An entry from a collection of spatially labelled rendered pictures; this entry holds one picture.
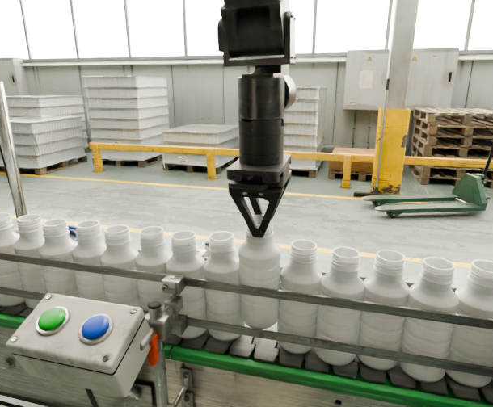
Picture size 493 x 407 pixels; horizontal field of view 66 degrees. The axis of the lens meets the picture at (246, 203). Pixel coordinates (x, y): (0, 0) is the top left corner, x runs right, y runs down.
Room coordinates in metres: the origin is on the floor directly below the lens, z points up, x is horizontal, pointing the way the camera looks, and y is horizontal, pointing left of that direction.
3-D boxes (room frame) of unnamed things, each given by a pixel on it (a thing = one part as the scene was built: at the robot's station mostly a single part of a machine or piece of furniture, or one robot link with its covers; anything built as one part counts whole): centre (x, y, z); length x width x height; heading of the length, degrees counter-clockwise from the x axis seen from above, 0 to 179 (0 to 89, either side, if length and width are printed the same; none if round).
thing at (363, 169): (6.05, -1.90, 0.16); 1.23 x 1.02 x 0.31; 163
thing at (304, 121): (6.39, -0.75, 0.67); 1.24 x 1.03 x 1.35; 163
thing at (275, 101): (0.49, -0.02, 1.37); 0.07 x 0.06 x 0.07; 164
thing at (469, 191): (4.14, -2.10, 0.58); 1.45 x 0.54 x 1.16; 95
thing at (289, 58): (0.52, -0.02, 1.40); 0.12 x 0.09 x 0.12; 164
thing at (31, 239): (0.61, 0.37, 1.08); 0.06 x 0.06 x 0.17
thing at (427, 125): (5.75, -3.15, 0.51); 1.26 x 1.08 x 1.02; 165
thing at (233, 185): (0.48, -0.02, 1.23); 0.07 x 0.07 x 0.09; 75
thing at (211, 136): (6.66, 0.76, 0.33); 1.25 x 1.03 x 0.66; 163
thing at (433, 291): (0.43, -0.24, 1.08); 0.06 x 0.06 x 0.17
